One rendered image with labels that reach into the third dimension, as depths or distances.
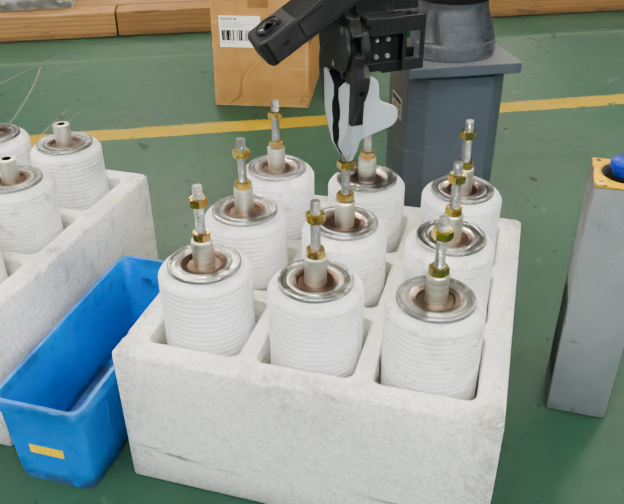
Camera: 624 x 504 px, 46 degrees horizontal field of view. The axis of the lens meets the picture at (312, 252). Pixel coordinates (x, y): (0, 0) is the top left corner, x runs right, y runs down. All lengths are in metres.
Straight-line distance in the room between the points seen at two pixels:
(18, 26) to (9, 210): 1.69
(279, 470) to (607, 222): 0.43
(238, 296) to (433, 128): 0.59
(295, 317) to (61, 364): 0.36
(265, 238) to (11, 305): 0.30
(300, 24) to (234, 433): 0.41
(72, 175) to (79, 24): 1.56
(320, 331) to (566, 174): 0.98
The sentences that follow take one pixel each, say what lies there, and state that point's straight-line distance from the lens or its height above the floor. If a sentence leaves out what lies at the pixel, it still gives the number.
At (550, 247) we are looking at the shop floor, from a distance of 1.31.
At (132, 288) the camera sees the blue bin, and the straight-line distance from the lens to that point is 1.06.
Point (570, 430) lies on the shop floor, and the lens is 0.96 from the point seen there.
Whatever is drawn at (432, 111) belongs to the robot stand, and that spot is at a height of 0.23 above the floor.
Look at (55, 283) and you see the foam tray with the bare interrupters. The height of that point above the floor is 0.15.
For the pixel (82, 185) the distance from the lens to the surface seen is 1.05.
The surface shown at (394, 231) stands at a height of 0.19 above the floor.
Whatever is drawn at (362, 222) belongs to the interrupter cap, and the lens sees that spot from 0.81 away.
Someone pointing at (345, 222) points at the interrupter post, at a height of 0.26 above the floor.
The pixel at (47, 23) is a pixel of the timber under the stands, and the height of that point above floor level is 0.05.
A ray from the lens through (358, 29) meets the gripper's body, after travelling 0.70.
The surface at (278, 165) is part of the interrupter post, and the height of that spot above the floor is 0.26.
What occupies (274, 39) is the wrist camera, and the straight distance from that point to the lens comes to 0.68.
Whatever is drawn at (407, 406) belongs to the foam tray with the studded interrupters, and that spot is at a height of 0.18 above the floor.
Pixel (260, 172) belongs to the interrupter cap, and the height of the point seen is 0.25.
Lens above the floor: 0.65
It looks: 32 degrees down
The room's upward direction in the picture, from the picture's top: straight up
